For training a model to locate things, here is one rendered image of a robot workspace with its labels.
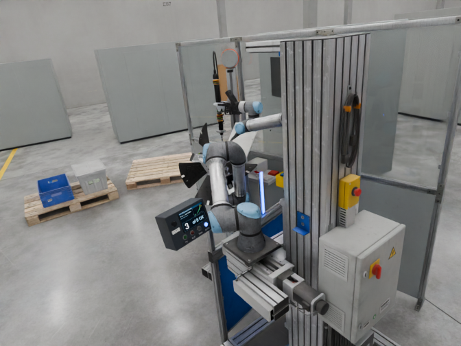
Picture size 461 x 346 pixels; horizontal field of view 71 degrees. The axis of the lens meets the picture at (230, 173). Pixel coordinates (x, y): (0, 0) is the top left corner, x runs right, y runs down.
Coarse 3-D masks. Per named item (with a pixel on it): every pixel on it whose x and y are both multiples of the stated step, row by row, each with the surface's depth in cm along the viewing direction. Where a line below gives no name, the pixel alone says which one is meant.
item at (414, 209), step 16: (272, 160) 305; (256, 192) 336; (272, 192) 320; (368, 192) 249; (384, 192) 240; (400, 192) 232; (416, 192) 224; (208, 208) 407; (368, 208) 253; (384, 208) 244; (400, 208) 236; (416, 208) 228; (432, 208) 220; (416, 224) 232; (416, 240) 236; (416, 256) 240; (400, 272) 254; (416, 272) 244; (400, 288) 259; (416, 288) 249
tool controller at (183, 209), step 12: (180, 204) 179; (192, 204) 174; (156, 216) 169; (168, 216) 164; (180, 216) 169; (192, 216) 174; (204, 216) 179; (168, 228) 164; (180, 228) 169; (192, 228) 174; (204, 228) 179; (168, 240) 169; (180, 240) 168; (192, 240) 173
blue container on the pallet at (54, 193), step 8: (56, 176) 489; (64, 176) 495; (40, 184) 480; (48, 184) 486; (56, 184) 492; (64, 184) 498; (40, 192) 465; (48, 192) 435; (56, 192) 440; (64, 192) 446; (72, 192) 453; (48, 200) 438; (56, 200) 444; (64, 200) 450
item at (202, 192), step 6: (204, 180) 245; (210, 180) 245; (204, 186) 243; (210, 186) 243; (198, 192) 243; (204, 192) 242; (210, 192) 242; (204, 198) 241; (210, 198) 240; (204, 204) 240; (210, 204) 239
